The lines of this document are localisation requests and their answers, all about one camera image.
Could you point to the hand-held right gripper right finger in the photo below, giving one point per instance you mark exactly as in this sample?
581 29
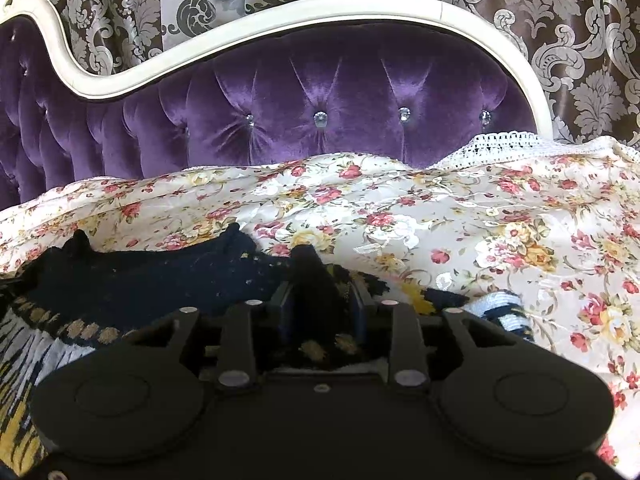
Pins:
356 312

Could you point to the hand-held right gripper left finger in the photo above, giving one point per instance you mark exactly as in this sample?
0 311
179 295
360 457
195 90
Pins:
286 310

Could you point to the yellow navy white patterned sweater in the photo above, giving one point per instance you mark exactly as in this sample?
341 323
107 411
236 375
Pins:
150 285

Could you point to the floral bedspread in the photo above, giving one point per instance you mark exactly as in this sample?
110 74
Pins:
450 220

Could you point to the white lace cloth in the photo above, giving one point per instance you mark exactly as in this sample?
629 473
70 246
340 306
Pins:
505 145

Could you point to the brown silver damask curtain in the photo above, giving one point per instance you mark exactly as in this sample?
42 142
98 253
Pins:
575 35

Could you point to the purple tufted sofa white frame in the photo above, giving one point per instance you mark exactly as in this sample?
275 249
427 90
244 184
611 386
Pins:
310 100

